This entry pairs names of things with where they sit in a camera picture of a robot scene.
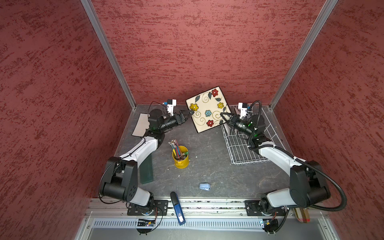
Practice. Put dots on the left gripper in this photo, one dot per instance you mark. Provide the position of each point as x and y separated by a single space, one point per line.
182 118

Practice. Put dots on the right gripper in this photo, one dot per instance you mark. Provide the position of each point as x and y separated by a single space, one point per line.
233 120

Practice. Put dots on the square floral plate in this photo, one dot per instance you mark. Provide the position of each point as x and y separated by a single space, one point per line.
207 108

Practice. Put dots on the square plate white back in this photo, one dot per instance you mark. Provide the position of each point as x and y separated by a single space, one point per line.
141 126

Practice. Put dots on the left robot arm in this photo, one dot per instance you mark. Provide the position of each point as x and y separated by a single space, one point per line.
120 178

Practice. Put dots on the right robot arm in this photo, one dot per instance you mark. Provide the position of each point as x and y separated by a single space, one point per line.
306 186

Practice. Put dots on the coloured pencils bundle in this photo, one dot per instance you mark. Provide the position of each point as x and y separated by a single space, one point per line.
177 150

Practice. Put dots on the yellow pencil cup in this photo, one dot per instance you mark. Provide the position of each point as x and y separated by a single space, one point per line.
181 161

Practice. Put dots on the green rectangular block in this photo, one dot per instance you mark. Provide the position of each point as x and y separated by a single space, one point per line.
146 170

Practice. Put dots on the light blue eraser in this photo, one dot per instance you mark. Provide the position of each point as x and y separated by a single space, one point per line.
205 186

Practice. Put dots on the blue black stapler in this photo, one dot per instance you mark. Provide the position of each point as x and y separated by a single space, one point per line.
178 208

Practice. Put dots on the plaid tape roll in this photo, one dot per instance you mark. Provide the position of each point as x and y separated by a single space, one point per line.
302 215

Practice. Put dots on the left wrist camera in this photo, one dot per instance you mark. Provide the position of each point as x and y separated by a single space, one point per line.
170 105

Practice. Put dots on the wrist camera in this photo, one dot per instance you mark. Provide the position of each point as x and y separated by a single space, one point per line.
243 109
170 105

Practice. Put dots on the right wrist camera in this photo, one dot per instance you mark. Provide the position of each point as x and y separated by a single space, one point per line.
243 109

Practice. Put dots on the white wire dish rack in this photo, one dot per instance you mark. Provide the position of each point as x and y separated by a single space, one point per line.
240 147

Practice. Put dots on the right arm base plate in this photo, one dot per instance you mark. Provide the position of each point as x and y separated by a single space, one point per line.
255 209

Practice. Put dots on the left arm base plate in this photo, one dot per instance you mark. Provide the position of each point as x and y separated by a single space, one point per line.
154 207

